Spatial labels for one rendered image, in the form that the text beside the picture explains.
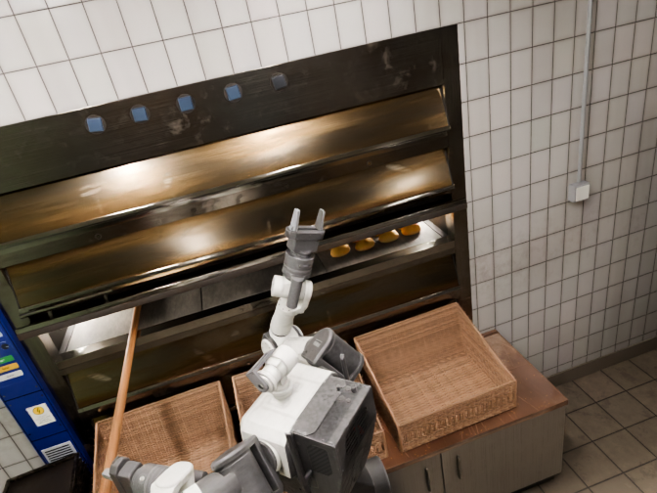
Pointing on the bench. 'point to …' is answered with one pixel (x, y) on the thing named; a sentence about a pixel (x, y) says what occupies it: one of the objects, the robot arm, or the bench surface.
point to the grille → (59, 451)
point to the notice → (40, 414)
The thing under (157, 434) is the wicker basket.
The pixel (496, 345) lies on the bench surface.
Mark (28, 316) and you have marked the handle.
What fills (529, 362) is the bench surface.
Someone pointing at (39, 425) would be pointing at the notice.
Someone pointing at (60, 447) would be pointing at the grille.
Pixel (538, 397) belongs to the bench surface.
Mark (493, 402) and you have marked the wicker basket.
